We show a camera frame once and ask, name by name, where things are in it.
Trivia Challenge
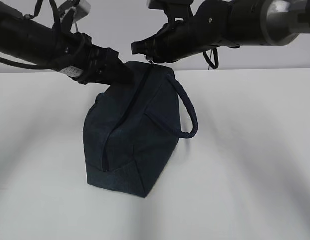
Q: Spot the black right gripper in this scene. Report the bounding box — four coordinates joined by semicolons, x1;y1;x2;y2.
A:
131;0;235;63

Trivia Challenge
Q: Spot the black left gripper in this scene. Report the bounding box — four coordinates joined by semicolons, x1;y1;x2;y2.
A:
52;32;134;85

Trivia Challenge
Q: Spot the dark blue insulated lunch bag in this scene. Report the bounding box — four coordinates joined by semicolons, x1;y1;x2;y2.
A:
83;61;198;198

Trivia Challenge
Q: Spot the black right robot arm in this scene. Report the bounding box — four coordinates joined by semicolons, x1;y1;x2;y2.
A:
131;0;310;64

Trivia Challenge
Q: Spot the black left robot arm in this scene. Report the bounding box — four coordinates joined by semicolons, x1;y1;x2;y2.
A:
0;0;133;85

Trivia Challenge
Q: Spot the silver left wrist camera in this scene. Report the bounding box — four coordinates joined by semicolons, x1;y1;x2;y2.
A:
57;0;91;25

